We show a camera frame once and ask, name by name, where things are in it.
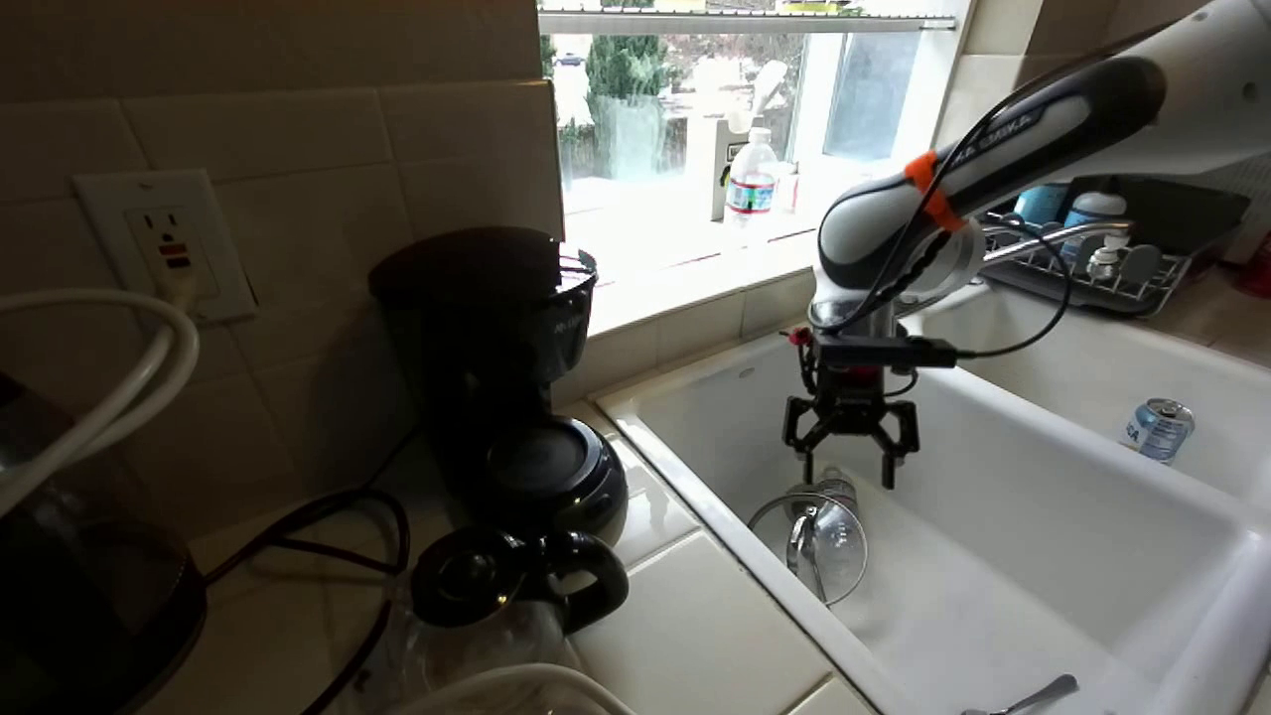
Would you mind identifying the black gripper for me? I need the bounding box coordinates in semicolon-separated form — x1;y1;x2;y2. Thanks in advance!
779;360;927;491

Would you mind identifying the white double basin sink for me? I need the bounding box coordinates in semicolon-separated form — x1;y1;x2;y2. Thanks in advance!
591;283;1271;715

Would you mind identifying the glass carafe with black lid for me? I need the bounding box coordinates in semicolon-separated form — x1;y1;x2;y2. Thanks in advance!
374;524;637;715

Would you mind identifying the metal faucet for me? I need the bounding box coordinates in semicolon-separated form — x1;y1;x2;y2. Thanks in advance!
973;218;1067;271

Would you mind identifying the clear water bottle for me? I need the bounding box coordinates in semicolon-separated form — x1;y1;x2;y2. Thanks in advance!
724;124;784;250

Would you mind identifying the metal spoon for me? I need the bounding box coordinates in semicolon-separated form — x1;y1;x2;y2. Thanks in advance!
963;672;1085;715

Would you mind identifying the white mug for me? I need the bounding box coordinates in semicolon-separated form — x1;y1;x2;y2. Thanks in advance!
1085;222;1135;284

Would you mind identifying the black dish rack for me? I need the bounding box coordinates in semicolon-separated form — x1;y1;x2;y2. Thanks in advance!
983;176;1254;320

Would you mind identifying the white and blue cup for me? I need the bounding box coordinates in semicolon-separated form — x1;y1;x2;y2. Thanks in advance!
1063;185;1132;238

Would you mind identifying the black coffee maker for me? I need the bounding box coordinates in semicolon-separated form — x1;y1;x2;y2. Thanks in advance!
364;225;637;540

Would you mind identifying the grey planter with shrub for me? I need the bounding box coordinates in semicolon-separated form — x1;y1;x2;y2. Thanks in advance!
585;30;674;182

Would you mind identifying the dark round appliance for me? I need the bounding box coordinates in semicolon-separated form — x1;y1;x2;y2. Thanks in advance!
0;374;209;715

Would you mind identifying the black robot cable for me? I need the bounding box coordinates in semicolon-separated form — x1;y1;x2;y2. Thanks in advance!
846;75;1082;401

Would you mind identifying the orange strap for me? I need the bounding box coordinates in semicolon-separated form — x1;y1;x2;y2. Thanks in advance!
902;148;968;238

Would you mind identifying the black power cord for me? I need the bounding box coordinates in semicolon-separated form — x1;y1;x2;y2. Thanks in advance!
194;486;419;715

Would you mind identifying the thick white hose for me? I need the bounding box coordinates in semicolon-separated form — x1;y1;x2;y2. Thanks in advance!
0;284;207;521

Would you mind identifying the white wall outlet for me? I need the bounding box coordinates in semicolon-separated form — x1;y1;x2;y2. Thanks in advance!
73;165;261;329

